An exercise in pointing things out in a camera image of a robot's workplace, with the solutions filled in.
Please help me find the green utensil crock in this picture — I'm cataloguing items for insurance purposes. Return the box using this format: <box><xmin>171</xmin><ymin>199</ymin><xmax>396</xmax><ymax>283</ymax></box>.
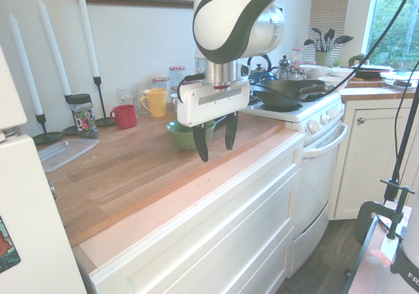
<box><xmin>314</xmin><ymin>50</ymin><xmax>332</xmax><ymax>67</ymax></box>

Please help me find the tall white candle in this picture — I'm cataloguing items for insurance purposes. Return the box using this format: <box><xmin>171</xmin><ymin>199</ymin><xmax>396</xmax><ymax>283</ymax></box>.
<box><xmin>75</xmin><ymin>0</ymin><xmax>100</xmax><ymax>78</ymax></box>
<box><xmin>9</xmin><ymin>12</ymin><xmax>45</xmax><ymax>116</ymax></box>
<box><xmin>37</xmin><ymin>0</ymin><xmax>73</xmax><ymax>96</ymax></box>

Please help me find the white drawer cabinet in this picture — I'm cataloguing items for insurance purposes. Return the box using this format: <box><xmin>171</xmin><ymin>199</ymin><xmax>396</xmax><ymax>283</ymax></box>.
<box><xmin>88</xmin><ymin>132</ymin><xmax>306</xmax><ymax>294</ymax></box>

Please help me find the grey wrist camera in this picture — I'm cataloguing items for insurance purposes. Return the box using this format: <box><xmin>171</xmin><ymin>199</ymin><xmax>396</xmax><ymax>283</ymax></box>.
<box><xmin>236</xmin><ymin>61</ymin><xmax>252</xmax><ymax>79</ymax></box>

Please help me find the white cupboard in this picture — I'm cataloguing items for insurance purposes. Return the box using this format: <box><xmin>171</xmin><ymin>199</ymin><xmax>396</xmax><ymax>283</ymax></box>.
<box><xmin>333</xmin><ymin>97</ymin><xmax>419</xmax><ymax>221</ymax></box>

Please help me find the black wok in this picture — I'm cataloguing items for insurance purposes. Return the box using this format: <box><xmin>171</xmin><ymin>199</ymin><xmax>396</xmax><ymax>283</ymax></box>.
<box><xmin>251</xmin><ymin>79</ymin><xmax>336</xmax><ymax>113</ymax></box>

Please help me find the white kitchen stove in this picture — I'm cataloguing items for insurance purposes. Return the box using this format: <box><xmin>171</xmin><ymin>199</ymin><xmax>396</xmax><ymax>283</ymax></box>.
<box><xmin>240</xmin><ymin>90</ymin><xmax>349</xmax><ymax>275</ymax></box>

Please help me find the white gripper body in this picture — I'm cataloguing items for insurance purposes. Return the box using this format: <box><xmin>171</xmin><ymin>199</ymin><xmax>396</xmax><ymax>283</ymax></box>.
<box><xmin>177</xmin><ymin>79</ymin><xmax>251</xmax><ymax>128</ymax></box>

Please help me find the red ceramic mug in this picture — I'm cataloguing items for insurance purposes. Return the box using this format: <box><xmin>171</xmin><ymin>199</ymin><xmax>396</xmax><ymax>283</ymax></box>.
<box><xmin>109</xmin><ymin>104</ymin><xmax>137</xmax><ymax>130</ymax></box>

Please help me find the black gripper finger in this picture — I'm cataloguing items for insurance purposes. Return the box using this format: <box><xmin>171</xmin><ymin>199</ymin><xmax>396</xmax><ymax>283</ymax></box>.
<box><xmin>224</xmin><ymin>111</ymin><xmax>240</xmax><ymax>151</ymax></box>
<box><xmin>192</xmin><ymin>123</ymin><xmax>210</xmax><ymax>163</ymax></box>

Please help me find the yellow ceramic mug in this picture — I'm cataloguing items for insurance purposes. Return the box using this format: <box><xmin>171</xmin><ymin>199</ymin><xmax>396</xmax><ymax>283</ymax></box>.
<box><xmin>139</xmin><ymin>88</ymin><xmax>169</xmax><ymax>119</ymax></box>

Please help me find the window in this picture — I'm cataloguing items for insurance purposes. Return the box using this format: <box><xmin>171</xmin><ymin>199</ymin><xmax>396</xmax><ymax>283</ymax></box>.
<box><xmin>361</xmin><ymin>0</ymin><xmax>419</xmax><ymax>71</ymax></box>

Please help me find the white ceramic cup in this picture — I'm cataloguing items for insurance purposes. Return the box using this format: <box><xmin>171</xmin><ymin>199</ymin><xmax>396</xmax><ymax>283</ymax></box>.
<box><xmin>310</xmin><ymin>65</ymin><xmax>335</xmax><ymax>81</ymax></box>

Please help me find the black-lidded spice jar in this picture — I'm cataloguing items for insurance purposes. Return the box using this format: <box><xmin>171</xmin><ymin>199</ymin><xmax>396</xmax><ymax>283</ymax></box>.
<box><xmin>66</xmin><ymin>93</ymin><xmax>99</xmax><ymax>139</ymax></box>

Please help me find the glass french press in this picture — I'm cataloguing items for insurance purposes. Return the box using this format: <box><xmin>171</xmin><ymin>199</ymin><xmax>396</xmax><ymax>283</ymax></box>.
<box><xmin>278</xmin><ymin>54</ymin><xmax>296</xmax><ymax>81</ymax></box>

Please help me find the green C-clamp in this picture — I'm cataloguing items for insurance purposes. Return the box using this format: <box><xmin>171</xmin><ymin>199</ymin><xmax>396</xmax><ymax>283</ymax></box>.
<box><xmin>354</xmin><ymin>179</ymin><xmax>416</xmax><ymax>246</ymax></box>

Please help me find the large white ceramic bowl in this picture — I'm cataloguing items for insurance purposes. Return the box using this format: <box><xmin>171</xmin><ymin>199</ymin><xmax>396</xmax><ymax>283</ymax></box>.
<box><xmin>317</xmin><ymin>76</ymin><xmax>349</xmax><ymax>93</ymax></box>

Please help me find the black stand pole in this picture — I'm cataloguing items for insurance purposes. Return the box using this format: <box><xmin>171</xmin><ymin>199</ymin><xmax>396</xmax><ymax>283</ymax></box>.
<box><xmin>383</xmin><ymin>61</ymin><xmax>419</xmax><ymax>202</ymax></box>

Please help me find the blue kettle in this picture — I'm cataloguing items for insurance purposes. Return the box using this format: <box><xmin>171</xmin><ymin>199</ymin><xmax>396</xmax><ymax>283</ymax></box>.
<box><xmin>247</xmin><ymin>54</ymin><xmax>278</xmax><ymax>85</ymax></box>

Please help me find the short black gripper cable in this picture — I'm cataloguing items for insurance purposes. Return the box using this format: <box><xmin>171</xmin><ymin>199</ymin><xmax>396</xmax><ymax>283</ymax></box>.
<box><xmin>176</xmin><ymin>73</ymin><xmax>206</xmax><ymax>103</ymax></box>

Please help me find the black candle holder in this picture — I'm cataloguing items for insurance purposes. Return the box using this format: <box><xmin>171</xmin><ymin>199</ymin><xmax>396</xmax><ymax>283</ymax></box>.
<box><xmin>62</xmin><ymin>94</ymin><xmax>80</xmax><ymax>136</ymax></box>
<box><xmin>93</xmin><ymin>75</ymin><xmax>117</xmax><ymax>128</ymax></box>
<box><xmin>32</xmin><ymin>113</ymin><xmax>64</xmax><ymax>145</ymax></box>

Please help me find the red-lidded glass jar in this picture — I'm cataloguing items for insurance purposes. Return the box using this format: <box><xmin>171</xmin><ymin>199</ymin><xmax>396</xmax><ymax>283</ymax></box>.
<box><xmin>291</xmin><ymin>47</ymin><xmax>305</xmax><ymax>66</ymax></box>

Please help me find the clear glass mug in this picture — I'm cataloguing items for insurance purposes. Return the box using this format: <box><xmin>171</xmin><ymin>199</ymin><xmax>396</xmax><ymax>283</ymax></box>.
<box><xmin>132</xmin><ymin>83</ymin><xmax>152</xmax><ymax>117</ymax></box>

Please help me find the clear plastic container lid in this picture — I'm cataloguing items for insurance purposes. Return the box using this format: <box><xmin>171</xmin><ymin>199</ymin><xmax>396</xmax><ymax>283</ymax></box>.
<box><xmin>37</xmin><ymin>138</ymin><xmax>101</xmax><ymax>174</ymax></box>

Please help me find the robot mounting table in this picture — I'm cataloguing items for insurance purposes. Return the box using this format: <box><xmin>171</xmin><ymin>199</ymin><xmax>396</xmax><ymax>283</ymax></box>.
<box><xmin>342</xmin><ymin>202</ymin><xmax>419</xmax><ymax>294</ymax></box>

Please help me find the stack of plates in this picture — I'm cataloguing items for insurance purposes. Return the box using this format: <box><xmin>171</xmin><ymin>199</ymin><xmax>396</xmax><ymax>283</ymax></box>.
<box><xmin>379</xmin><ymin>70</ymin><xmax>419</xmax><ymax>90</ymax></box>

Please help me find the beige window blind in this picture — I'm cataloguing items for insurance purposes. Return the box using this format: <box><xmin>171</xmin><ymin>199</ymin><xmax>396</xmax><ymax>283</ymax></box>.
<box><xmin>308</xmin><ymin>0</ymin><xmax>352</xmax><ymax>58</ymax></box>

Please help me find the green ceramic bowl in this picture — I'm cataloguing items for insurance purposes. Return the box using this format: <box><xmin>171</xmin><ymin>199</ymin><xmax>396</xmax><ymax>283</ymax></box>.
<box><xmin>166</xmin><ymin>119</ymin><xmax>217</xmax><ymax>152</ymax></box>

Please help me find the red-checked lid glass jar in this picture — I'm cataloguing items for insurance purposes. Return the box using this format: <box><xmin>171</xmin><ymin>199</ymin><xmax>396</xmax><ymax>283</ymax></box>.
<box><xmin>151</xmin><ymin>77</ymin><xmax>172</xmax><ymax>103</ymax></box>
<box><xmin>168</xmin><ymin>65</ymin><xmax>187</xmax><ymax>96</ymax></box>

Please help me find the long black cable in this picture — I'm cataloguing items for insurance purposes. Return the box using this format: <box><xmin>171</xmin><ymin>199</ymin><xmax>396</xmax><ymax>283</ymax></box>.
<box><xmin>330</xmin><ymin>0</ymin><xmax>419</xmax><ymax>92</ymax></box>

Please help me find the clear drinking glass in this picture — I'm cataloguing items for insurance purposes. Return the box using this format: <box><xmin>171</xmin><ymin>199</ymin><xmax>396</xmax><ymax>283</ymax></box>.
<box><xmin>116</xmin><ymin>87</ymin><xmax>136</xmax><ymax>107</ymax></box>

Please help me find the small green plant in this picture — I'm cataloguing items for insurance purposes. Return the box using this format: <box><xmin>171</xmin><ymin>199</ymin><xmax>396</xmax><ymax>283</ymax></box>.
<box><xmin>347</xmin><ymin>53</ymin><xmax>366</xmax><ymax>67</ymax></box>

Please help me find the colourful fridge magnet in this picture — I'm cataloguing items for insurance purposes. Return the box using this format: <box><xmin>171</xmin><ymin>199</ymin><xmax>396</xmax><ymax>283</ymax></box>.
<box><xmin>0</xmin><ymin>214</ymin><xmax>22</xmax><ymax>274</ymax></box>

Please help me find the white refrigerator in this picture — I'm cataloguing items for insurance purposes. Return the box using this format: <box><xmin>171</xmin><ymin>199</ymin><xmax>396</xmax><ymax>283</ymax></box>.
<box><xmin>0</xmin><ymin>45</ymin><xmax>88</xmax><ymax>294</ymax></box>

